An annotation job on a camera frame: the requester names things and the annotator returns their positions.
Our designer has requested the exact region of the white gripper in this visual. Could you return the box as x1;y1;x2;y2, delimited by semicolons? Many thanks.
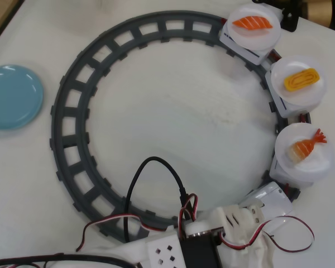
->
184;204;274;268

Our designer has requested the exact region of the orange shrimp sushi toy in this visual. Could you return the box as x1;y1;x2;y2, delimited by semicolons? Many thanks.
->
285;128;327;164

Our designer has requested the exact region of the white Shinkansen locomotive toy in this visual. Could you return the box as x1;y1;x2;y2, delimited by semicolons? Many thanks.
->
239;181;294;224

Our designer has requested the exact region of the yellow egg sushi toy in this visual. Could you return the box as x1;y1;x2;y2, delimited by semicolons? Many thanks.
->
283;66;322;92

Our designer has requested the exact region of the salmon nigiri sushi toy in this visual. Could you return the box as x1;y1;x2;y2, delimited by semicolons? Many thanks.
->
231;15;274;37

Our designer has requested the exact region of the blue round dish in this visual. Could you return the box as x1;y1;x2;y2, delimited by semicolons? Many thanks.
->
0;64;45;131

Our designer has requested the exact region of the white train car blue stripe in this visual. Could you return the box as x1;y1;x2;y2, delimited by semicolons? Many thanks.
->
265;69;315;120
269;152;318;189
219;20;280;66

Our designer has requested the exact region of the white plastic bowl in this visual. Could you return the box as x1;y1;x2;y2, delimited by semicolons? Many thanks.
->
274;122;334;183

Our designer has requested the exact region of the white round plastic plate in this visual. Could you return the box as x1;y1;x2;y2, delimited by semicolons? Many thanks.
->
228;3;282;51
271;55;328;107

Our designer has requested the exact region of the grey circular toy track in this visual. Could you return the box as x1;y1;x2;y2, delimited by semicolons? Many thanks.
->
49;9;314;244

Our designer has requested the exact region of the tan wooden board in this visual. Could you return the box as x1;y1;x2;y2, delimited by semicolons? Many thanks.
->
301;0;335;28

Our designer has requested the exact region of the red white black servo wire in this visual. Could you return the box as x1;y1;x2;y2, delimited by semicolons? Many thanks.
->
75;213;170;252
219;216;315;257
178;193;199;238

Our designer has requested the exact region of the black USB cable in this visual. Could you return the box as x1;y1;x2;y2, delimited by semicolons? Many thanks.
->
122;156;195;244

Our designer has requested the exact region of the black cable bundle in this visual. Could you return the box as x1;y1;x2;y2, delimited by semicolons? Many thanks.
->
0;252;142;268

